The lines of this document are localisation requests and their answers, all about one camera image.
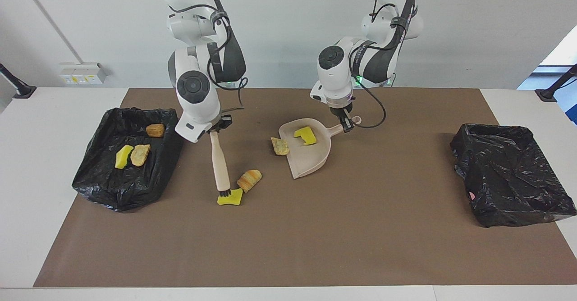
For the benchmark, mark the yellow notched sponge chunk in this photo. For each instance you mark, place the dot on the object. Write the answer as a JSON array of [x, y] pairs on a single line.
[[307, 136]]

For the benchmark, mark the beige hand brush black bristles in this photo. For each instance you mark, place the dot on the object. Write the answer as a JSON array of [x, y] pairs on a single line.
[[220, 161]]

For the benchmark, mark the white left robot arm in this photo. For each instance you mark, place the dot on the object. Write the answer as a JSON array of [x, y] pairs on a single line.
[[333, 80]]

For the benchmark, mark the brown table mat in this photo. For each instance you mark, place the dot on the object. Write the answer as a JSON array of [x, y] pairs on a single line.
[[288, 256]]

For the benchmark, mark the brown bread nugget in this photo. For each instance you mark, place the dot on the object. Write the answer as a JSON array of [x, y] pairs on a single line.
[[155, 130]]

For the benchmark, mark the black bag-lined bin pink spot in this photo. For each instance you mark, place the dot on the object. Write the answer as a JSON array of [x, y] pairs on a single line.
[[509, 179]]

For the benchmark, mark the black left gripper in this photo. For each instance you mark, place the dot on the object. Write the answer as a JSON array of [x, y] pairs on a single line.
[[341, 111]]

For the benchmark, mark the beige plastic dustpan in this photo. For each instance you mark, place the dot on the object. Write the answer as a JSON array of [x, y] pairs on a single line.
[[311, 157]]

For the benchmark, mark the pale green-edged food piece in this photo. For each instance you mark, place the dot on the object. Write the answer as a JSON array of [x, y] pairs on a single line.
[[280, 147]]

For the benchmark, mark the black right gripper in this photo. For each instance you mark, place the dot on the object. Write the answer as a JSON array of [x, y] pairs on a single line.
[[223, 123]]

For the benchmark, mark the black clamp stand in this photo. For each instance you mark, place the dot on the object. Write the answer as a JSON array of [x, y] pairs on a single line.
[[547, 94], [22, 91]]

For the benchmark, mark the orange striped croissant piece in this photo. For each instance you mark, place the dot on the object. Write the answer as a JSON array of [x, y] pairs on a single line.
[[249, 180]]

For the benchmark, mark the white wall socket box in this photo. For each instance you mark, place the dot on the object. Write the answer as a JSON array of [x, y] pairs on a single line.
[[83, 73]]

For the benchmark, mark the pale tan food piece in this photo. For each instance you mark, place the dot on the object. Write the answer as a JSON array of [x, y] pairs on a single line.
[[140, 155]]

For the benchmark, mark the black bag-lined trash bin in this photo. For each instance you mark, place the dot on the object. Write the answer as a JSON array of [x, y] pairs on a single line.
[[112, 193]]

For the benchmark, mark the small yellow sponge wedge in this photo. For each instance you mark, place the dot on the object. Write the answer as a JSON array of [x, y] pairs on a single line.
[[123, 157]]

